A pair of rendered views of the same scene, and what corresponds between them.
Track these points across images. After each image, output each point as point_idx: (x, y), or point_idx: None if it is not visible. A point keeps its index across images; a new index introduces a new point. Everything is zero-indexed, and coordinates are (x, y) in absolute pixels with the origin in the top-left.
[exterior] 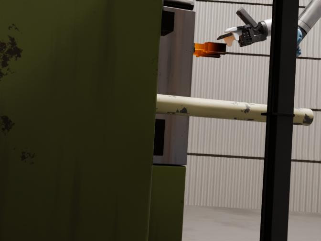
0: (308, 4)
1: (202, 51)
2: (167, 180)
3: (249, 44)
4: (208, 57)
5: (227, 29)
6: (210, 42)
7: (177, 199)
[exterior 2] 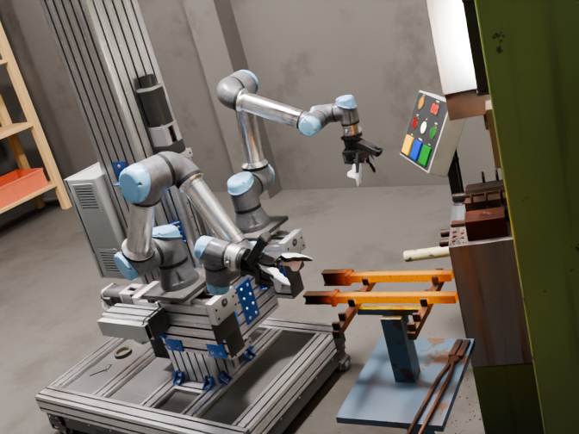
0: (226, 214)
1: (351, 284)
2: None
3: (257, 283)
4: (320, 304)
5: (308, 257)
6: (344, 269)
7: None
